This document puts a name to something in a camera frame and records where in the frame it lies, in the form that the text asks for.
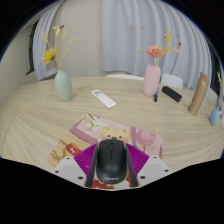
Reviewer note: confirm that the pale green vase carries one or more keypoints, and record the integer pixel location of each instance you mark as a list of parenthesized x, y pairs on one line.
[(63, 85)]

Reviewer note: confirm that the pink vase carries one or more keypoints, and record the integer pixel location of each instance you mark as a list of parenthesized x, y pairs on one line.
[(152, 80)]

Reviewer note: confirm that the dark window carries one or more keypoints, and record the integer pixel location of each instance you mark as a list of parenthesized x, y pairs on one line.
[(31, 50), (215, 66)]

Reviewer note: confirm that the dried flowers with blue bird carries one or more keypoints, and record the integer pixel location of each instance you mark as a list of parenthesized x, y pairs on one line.
[(219, 86)]

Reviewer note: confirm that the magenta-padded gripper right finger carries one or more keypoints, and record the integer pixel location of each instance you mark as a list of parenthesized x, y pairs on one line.
[(155, 167)]

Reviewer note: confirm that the narrow white curtain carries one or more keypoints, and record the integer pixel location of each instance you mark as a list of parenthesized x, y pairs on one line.
[(45, 33)]

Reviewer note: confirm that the white chair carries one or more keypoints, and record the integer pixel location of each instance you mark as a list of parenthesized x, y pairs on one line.
[(125, 77), (172, 80)]

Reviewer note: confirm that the wide white curtain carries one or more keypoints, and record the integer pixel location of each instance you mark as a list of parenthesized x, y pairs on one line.
[(133, 33)]

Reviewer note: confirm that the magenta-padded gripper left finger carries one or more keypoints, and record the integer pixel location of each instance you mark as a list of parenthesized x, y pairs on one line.
[(68, 168)]

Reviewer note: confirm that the yellow dried flowers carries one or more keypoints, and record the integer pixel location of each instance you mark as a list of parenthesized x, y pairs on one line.
[(50, 55)]

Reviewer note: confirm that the white remote control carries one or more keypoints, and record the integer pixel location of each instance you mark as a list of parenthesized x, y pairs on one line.
[(104, 99)]

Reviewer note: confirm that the black computer mouse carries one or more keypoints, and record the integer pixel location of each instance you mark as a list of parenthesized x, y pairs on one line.
[(111, 160)]

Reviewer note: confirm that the bronze thermos bottle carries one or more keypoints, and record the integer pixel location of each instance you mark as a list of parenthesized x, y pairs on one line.
[(199, 95)]

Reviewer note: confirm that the blue vase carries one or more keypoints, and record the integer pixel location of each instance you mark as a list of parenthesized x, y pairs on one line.
[(214, 116)]

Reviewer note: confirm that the black marker pen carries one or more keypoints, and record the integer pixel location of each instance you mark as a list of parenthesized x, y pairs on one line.
[(156, 95)]

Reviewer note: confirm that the black rectangular case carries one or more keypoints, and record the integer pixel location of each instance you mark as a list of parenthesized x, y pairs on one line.
[(172, 93)]

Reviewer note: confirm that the colourful cartoon print mouse pad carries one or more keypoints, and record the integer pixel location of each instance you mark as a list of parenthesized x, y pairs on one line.
[(100, 128)]

